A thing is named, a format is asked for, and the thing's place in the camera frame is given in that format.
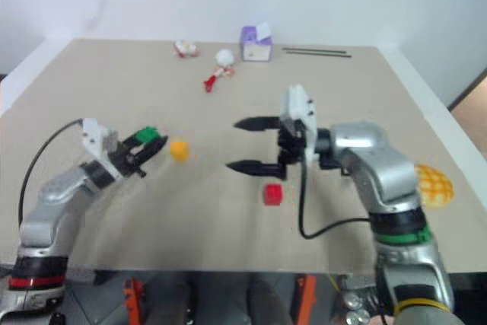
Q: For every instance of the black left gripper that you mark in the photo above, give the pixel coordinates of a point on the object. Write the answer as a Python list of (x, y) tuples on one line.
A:
[(123, 161)]

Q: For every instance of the red cube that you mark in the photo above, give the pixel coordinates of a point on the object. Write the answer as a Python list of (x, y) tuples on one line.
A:
[(273, 195)]

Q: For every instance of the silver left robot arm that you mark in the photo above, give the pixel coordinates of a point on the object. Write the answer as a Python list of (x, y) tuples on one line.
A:
[(47, 203)]

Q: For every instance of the yellow cube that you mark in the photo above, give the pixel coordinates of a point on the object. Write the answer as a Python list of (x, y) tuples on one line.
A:
[(179, 151)]

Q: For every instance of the red and white toy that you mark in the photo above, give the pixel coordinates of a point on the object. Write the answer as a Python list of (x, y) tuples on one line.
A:
[(217, 75)]

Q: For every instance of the black table clamp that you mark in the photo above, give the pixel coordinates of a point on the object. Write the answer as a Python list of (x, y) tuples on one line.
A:
[(104, 276)]

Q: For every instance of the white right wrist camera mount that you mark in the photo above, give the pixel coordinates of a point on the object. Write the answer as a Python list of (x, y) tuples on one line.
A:
[(298, 110)]

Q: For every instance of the orange bracket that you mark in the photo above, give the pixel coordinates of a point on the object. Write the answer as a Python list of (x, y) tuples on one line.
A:
[(134, 298), (306, 298)]

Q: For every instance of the purple tissue box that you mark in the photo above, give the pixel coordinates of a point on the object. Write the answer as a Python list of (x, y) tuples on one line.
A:
[(255, 49)]

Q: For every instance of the silver can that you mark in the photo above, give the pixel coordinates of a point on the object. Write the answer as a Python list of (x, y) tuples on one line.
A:
[(351, 299), (357, 318)]

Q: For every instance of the green cube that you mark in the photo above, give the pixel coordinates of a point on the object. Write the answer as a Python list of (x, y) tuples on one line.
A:
[(147, 134)]

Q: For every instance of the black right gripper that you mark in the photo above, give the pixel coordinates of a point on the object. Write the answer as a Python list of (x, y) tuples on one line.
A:
[(291, 146)]

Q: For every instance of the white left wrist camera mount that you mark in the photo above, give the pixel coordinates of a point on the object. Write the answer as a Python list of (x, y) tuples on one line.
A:
[(95, 138)]

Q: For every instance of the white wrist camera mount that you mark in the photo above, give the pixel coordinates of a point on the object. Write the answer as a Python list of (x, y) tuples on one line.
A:
[(298, 110), (95, 138)]

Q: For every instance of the thin black stick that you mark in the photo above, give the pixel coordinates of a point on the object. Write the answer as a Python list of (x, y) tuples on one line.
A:
[(323, 55)]

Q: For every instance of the white ball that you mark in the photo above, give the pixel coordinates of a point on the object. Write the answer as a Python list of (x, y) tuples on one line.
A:
[(224, 57)]

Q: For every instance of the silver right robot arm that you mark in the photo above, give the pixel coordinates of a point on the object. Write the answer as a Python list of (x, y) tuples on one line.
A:
[(384, 173)]

